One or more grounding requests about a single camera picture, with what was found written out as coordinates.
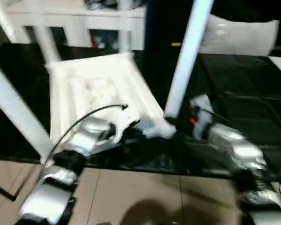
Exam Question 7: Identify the white glass-door cabinet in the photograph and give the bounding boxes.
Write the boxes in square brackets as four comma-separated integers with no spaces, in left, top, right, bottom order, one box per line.
[4,0,147,51]

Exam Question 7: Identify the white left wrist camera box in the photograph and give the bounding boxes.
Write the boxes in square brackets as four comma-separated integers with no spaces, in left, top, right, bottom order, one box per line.
[110,107,141,143]

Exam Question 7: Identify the grey cushion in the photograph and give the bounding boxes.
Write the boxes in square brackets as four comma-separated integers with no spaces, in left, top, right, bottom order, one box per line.
[199,14,281,56]

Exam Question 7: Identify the black work mat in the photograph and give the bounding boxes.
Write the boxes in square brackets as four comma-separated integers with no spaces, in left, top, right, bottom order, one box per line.
[0,43,281,176]

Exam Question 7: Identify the white plastic table leg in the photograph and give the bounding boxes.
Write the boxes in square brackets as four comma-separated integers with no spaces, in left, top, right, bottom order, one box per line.
[165,0,215,119]
[34,25,60,65]
[118,0,132,57]
[0,58,51,162]

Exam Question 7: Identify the white plastic table top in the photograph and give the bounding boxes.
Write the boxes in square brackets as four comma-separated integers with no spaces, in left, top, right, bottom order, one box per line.
[44,52,176,165]

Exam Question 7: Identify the black metal frame bar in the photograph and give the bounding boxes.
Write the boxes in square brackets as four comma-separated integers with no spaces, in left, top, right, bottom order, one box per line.
[0,180,17,202]

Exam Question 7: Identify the black box with yellow label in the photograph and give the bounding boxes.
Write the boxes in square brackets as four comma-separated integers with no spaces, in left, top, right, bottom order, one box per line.
[145,0,211,54]

